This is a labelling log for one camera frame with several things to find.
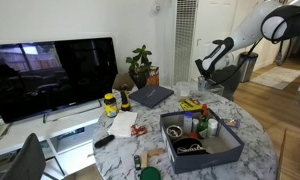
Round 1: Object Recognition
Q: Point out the black remote control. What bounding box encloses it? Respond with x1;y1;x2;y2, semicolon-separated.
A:
94;135;115;148

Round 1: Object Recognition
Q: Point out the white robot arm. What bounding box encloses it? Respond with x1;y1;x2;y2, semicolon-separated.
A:
195;0;300;78

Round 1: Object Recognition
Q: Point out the navy cardboard box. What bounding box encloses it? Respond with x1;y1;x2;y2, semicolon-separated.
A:
160;109;244;174

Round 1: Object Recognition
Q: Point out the potted green plant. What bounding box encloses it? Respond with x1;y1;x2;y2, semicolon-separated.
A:
126;45;152;89

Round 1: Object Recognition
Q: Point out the yellow lid vitamin bottle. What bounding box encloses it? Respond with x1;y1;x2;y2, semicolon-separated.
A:
104;93;119;118

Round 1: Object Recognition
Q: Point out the wooden block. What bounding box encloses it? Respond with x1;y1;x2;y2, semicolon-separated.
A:
141;148;164;168

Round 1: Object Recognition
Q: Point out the green glass bottle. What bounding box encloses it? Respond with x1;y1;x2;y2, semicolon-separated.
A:
197;110;209;139

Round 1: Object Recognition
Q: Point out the white pill bottle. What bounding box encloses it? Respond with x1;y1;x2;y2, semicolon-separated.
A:
183;112;192;134

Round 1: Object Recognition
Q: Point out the green round lid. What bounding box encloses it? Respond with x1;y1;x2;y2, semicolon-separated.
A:
140;167;161;180

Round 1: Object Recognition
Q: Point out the red candy wrapper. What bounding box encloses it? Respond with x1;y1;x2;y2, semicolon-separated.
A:
131;125;147;137

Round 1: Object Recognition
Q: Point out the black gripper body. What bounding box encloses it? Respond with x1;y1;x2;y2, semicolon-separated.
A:
195;59;213;79

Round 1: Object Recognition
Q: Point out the black flat screen television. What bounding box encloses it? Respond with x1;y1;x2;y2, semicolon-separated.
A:
0;37;118;123

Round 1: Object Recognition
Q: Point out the silver metal bowl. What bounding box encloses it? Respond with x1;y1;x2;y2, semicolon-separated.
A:
166;125;183;139

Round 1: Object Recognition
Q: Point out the white wall heater grille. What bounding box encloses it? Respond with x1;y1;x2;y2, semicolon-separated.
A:
174;0;198;83

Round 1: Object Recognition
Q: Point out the steel trash can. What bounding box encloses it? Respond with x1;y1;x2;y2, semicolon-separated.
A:
238;52;258;83

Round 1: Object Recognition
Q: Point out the yellow black bottle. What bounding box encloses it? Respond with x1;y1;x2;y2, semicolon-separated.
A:
119;84;131;111

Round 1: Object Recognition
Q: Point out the navy box lid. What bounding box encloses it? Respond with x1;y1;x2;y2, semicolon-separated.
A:
129;85;174;108

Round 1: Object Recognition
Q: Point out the black office chair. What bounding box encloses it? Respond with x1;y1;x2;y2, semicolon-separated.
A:
1;133;46;180

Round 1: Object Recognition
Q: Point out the black oval tin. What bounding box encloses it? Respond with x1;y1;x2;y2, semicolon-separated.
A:
173;138;207;156

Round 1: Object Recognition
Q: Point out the white paper napkin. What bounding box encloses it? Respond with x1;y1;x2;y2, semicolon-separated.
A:
108;111;137;137

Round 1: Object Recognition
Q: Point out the orange snack box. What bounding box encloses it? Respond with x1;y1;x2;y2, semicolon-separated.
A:
147;66;159;85

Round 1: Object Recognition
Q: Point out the white tv stand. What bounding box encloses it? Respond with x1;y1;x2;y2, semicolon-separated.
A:
0;100;104;179

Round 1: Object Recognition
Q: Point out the beige floor rug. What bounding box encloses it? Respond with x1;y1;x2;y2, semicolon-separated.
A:
252;67;300;90

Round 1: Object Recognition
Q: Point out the clear plastic container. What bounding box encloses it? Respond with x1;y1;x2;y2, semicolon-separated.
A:
205;80;224;96

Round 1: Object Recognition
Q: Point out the brown paper bag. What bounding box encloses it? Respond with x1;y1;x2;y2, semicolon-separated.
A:
112;73;134;91

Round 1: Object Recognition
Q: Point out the small dark toy car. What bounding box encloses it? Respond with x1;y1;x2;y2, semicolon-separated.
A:
134;155;141;170

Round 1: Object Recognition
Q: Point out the white small jar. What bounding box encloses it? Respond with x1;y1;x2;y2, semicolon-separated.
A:
208;118;218;138

